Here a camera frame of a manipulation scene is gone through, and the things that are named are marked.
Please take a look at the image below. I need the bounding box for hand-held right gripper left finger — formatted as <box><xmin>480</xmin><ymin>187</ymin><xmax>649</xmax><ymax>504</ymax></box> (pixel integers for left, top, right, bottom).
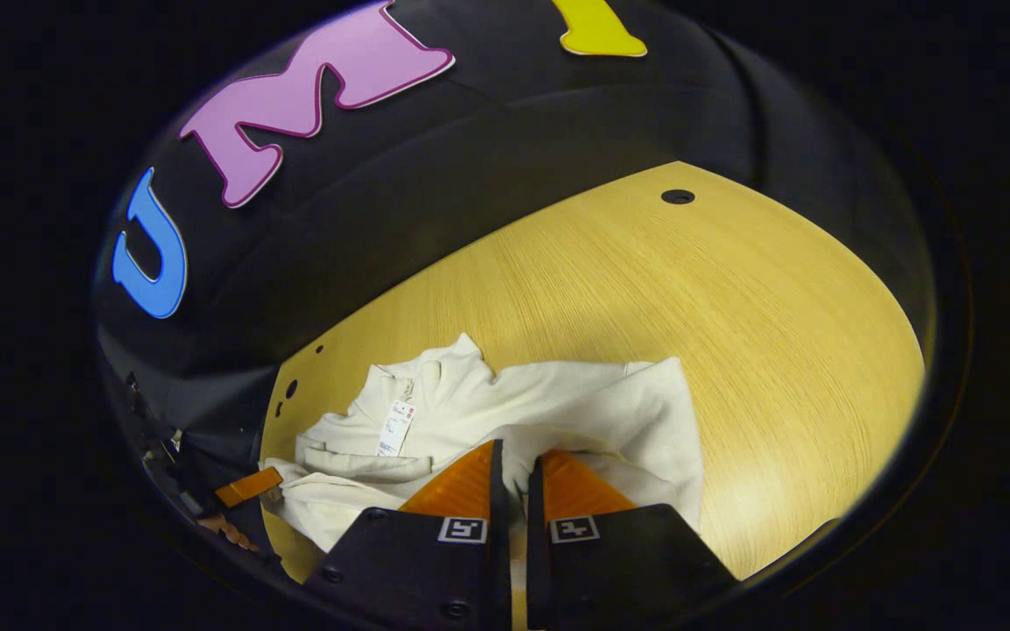
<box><xmin>303</xmin><ymin>438</ymin><xmax>515</xmax><ymax>631</ymax></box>

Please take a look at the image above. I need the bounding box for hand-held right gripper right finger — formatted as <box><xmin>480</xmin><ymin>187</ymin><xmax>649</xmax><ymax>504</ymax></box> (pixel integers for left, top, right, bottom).
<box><xmin>523</xmin><ymin>449</ymin><xmax>740</xmax><ymax>631</ymax></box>

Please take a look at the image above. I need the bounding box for cream white garment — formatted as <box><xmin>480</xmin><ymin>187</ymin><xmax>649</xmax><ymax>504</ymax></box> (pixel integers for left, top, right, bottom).
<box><xmin>260</xmin><ymin>333</ymin><xmax>706</xmax><ymax>631</ymax></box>

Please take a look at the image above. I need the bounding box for black backdrop cloth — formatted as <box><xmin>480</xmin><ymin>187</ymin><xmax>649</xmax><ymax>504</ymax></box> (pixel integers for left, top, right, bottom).
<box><xmin>93</xmin><ymin>0</ymin><xmax>940</xmax><ymax>457</ymax></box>

